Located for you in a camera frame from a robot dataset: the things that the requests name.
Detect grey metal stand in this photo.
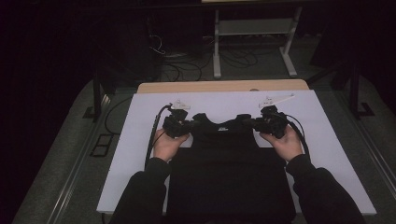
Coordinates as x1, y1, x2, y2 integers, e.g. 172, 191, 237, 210
201, 0, 303, 79

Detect metal floor rail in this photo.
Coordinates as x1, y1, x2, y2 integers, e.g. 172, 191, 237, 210
46, 92, 111, 224
335, 92, 396, 200

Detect tangled black floor cables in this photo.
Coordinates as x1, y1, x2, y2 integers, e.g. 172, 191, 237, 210
218, 46, 260, 68

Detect black metal stand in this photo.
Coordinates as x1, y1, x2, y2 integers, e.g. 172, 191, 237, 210
83, 68, 118, 122
348, 62, 376, 119

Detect hand-held gripper cable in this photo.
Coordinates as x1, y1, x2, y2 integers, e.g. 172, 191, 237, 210
144, 104, 173, 171
284, 113, 312, 162

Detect thin white cable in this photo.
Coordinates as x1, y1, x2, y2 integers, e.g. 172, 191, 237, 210
148, 34, 166, 56

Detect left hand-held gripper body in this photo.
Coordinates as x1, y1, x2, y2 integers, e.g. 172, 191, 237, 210
162, 99, 192, 139

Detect black tank top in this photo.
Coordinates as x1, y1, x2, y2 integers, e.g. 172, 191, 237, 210
166, 112, 297, 224

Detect black floor cable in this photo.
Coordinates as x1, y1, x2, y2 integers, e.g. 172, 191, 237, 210
104, 96, 134, 135

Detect right hand-held gripper cable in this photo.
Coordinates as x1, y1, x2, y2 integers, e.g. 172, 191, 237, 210
284, 113, 312, 162

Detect left hand-held gripper cable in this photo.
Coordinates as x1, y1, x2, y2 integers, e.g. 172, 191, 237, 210
144, 104, 173, 171

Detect coiled black floor cables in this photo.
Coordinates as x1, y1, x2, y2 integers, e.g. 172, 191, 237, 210
162, 59, 204, 82

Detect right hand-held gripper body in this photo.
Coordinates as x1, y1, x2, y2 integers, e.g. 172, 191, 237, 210
255, 92, 295, 139

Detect black floor hatch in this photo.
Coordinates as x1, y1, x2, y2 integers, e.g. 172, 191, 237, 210
90, 133, 114, 158

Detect person's right hand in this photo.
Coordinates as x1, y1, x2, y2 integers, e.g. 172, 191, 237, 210
260, 125, 304, 162

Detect white board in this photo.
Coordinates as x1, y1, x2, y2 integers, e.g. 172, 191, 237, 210
96, 90, 377, 216

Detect person's left hand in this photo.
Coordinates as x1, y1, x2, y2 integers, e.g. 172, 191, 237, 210
152, 129, 191, 162

